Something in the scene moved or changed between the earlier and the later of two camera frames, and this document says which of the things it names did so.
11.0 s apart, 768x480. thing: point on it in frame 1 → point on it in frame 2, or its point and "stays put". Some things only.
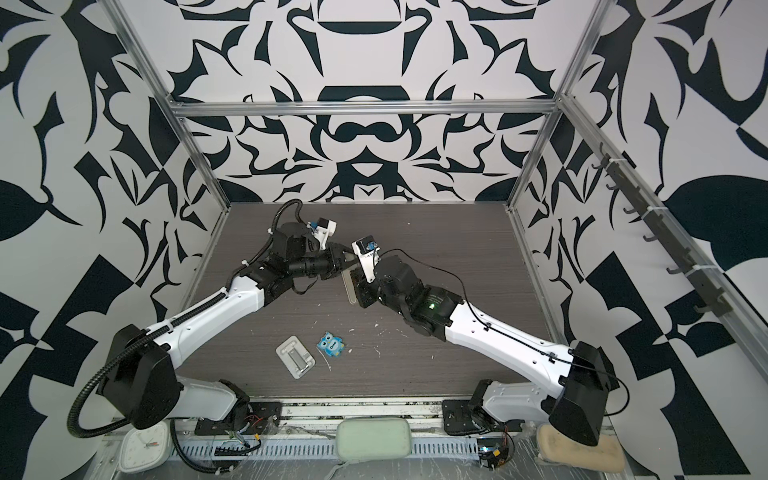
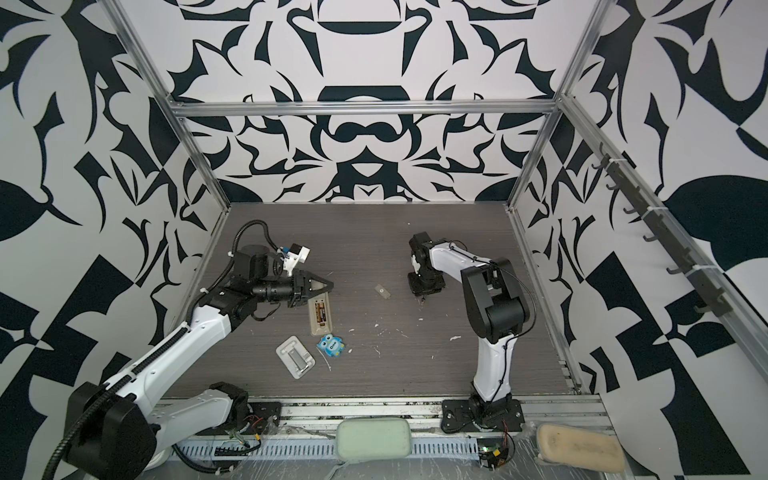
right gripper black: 367,297 → 417,290
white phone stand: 297,359 stays put
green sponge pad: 358,439 stays put
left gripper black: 336,259 → 301,291
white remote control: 349,286 → 320,315
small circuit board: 492,452 stays put
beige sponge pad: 607,455 stays put
